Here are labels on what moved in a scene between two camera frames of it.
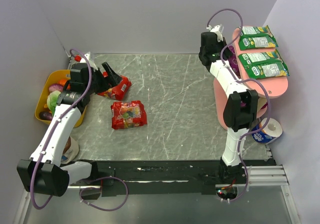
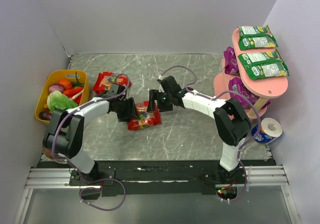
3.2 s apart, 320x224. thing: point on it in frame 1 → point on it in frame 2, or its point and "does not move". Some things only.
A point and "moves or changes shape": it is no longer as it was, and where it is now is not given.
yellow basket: x=50 y=78 does not move
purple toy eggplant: x=46 y=116 does not move
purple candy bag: x=233 y=63 does not move
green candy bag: x=256 y=37 does not move
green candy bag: x=263 y=64 does not move
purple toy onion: x=56 y=87 does not move
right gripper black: x=225 y=48 → x=157 y=99
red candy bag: x=127 y=114 moves or changes shape
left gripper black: x=102 y=78 → x=130 y=109
